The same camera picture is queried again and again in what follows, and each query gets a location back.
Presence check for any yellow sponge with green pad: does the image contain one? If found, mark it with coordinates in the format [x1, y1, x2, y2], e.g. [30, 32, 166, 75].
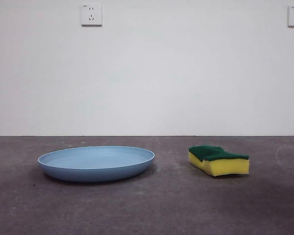
[188, 144, 250, 177]

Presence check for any blue round plate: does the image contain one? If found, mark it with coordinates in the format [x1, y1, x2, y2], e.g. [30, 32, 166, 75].
[37, 145, 155, 183]

